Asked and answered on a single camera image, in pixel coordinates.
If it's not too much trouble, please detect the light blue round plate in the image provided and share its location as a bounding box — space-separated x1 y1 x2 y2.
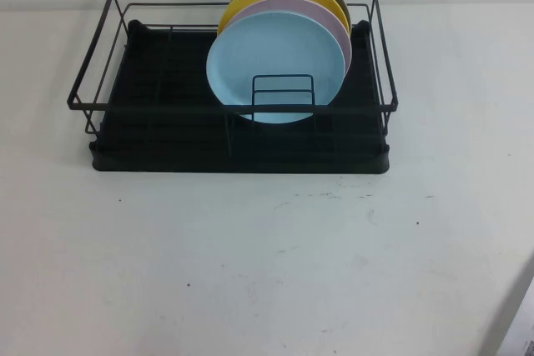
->
205 13 347 124

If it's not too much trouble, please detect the pink round plate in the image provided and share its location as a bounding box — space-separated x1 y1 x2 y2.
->
227 0 354 82

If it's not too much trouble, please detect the black plastic drip tray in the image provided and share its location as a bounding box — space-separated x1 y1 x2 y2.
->
87 18 391 174

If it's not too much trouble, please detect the white printed box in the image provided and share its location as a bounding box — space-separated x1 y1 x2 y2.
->
496 284 534 356

